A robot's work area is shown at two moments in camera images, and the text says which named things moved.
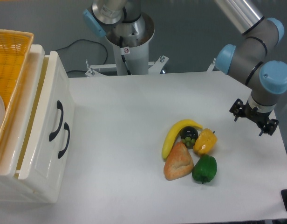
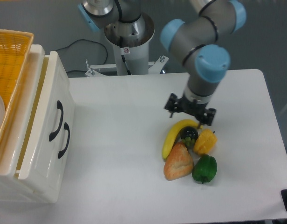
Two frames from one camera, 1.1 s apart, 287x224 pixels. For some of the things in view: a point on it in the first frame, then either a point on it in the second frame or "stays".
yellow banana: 173,132 stays
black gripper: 261,118 → 205,116
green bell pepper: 204,169 stays
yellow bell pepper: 205,142 stays
